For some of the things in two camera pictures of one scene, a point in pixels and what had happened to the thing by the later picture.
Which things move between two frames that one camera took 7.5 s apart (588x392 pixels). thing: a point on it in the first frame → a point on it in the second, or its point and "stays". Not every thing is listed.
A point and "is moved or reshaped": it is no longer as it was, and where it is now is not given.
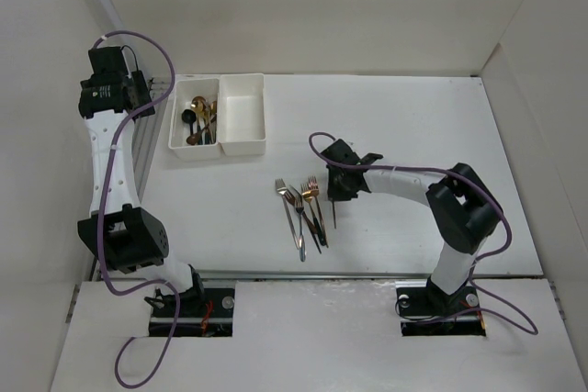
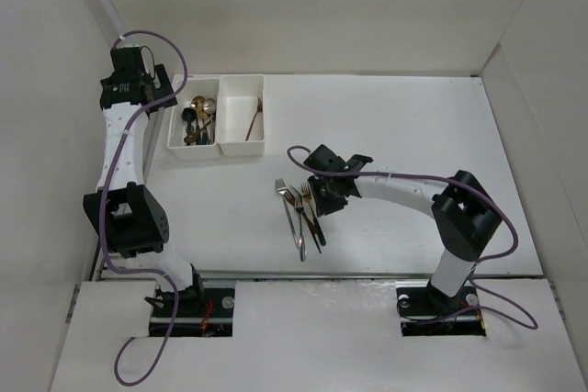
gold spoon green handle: (198, 104) stays
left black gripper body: (134, 80) → (163, 91)
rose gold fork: (313, 185) is moved or reshaped
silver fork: (281, 189) stays
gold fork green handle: (308, 196) stays
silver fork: (299, 207) stays
